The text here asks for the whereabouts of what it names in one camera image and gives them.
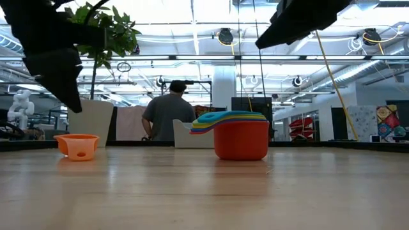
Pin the white robot figure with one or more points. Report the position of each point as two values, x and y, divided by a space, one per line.
20 108

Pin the green leafy plant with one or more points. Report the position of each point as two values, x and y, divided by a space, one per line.
121 35

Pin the red shelf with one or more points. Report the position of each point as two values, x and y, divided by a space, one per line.
302 127

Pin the white plant pot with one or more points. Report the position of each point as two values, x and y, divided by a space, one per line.
91 123

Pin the large blue measuring cup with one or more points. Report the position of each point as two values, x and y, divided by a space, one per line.
202 129

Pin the silver ceiling duct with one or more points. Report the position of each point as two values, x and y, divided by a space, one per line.
351 72

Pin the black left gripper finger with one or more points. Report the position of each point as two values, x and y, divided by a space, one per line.
57 76

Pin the orange measuring cup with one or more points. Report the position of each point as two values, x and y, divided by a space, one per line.
78 145

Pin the person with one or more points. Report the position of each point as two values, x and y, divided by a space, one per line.
167 118

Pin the colourful patchwork quilt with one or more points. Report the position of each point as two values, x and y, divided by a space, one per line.
388 121

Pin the teal measuring cup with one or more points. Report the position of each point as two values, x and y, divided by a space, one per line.
217 116

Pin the grey plastic basket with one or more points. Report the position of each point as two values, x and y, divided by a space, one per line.
183 137

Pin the yellow measuring cup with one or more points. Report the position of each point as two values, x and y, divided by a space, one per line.
204 125

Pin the red measuring cup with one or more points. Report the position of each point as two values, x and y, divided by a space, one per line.
241 140

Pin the white pillar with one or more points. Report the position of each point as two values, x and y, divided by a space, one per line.
224 83

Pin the black table frame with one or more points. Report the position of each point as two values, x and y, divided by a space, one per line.
319 145

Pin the orange patterned cloth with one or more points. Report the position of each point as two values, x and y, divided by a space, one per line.
201 109

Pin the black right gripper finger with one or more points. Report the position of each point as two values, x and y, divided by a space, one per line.
284 33

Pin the white patterned cloth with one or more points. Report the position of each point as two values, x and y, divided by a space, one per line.
362 118

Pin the pink curtain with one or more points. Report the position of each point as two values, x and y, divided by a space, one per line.
129 123

